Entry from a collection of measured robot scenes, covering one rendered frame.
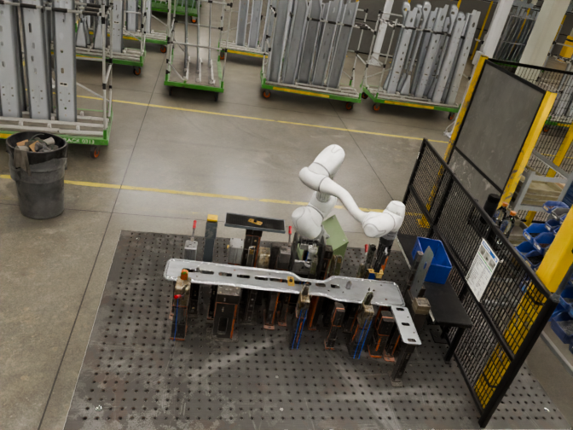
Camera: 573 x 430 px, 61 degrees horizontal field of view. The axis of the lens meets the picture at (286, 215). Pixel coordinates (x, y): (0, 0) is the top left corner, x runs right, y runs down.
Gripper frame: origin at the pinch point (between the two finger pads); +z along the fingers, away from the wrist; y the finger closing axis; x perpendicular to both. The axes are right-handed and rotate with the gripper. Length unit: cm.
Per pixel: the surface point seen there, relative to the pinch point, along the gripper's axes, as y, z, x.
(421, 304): 15.4, 11.8, 25.4
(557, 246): 48, -54, 58
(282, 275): -5, 17, -52
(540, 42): -647, -66, 425
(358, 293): 4.0, 17.5, -7.6
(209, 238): -31, 15, -97
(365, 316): 25.0, 16.7, -7.9
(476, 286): 12, -2, 54
